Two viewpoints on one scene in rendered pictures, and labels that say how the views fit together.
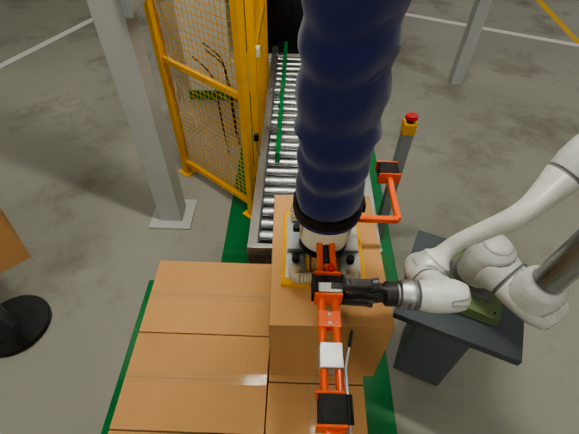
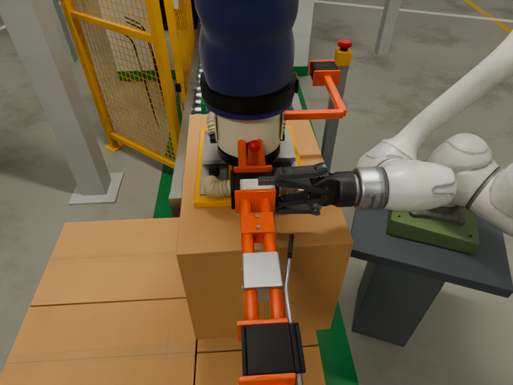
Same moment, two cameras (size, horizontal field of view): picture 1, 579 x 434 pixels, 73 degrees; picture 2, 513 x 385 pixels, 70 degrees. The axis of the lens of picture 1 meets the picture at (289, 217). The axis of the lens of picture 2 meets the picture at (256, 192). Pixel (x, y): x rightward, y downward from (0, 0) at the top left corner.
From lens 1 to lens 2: 0.51 m
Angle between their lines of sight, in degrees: 5
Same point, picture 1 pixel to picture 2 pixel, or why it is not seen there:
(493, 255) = (464, 155)
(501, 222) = (487, 70)
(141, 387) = (26, 375)
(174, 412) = not seen: outside the picture
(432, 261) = (395, 150)
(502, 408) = (482, 365)
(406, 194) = (345, 152)
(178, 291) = (85, 254)
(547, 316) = not seen: outside the picture
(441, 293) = (416, 176)
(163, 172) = (77, 136)
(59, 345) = not seen: outside the picture
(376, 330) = (327, 250)
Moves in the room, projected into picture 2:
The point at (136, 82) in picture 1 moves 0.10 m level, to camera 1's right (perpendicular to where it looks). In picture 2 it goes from (30, 21) to (53, 21)
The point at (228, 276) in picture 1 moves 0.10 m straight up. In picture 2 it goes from (147, 234) to (142, 217)
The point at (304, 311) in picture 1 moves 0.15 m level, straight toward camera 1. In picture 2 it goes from (227, 233) to (221, 290)
